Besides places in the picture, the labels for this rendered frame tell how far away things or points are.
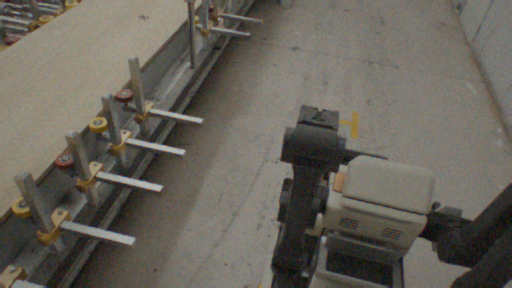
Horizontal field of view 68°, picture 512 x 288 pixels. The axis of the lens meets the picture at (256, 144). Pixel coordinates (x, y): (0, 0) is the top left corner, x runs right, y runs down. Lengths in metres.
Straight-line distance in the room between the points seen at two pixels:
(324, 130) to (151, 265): 1.86
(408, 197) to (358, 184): 0.13
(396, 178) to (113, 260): 1.84
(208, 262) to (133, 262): 0.44
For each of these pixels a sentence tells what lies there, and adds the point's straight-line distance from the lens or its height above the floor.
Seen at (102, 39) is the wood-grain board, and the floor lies 0.90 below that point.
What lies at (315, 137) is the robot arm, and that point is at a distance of 0.66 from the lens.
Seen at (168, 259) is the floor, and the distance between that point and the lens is 2.40.
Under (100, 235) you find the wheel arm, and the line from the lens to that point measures 1.52.
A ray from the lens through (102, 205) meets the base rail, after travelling 1.80.
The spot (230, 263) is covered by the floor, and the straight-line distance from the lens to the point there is 2.37.
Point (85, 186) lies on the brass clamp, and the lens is 1.67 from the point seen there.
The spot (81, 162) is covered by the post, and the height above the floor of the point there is 0.97.
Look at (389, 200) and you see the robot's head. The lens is 1.01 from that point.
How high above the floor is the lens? 2.04
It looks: 41 degrees down
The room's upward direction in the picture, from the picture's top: 6 degrees clockwise
